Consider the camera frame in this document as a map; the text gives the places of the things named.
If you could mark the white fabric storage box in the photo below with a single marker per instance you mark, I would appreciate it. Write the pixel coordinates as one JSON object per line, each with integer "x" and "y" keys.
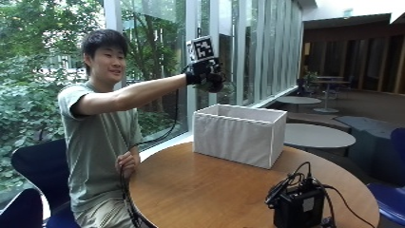
{"x": 236, "y": 139}

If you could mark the dark blue chair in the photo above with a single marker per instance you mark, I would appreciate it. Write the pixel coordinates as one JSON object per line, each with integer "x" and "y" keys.
{"x": 19, "y": 210}
{"x": 41, "y": 167}

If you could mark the black electronic box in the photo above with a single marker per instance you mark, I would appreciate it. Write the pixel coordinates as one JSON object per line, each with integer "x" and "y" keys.
{"x": 299, "y": 207}

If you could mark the grey upholstered seat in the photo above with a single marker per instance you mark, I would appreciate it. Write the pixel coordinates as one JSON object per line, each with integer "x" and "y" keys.
{"x": 374, "y": 142}

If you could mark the tall round pedestal table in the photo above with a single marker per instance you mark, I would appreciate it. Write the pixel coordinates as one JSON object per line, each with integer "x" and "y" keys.
{"x": 328, "y": 95}

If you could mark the large round white table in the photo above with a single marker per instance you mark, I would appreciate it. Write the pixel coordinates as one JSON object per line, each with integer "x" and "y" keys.
{"x": 319, "y": 136}

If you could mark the dark background chair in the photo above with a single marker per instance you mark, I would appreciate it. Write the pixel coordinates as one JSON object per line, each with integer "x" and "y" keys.
{"x": 304, "y": 87}

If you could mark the white cube with black markers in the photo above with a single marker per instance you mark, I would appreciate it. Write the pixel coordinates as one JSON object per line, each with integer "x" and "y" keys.
{"x": 202, "y": 49}

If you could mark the the person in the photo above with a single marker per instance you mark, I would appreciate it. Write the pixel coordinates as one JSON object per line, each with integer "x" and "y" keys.
{"x": 96, "y": 139}

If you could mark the bright blue chair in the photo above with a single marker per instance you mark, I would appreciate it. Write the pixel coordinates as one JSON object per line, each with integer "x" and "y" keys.
{"x": 391, "y": 198}

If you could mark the small round white table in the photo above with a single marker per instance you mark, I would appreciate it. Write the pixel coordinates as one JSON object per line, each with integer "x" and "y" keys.
{"x": 299, "y": 100}

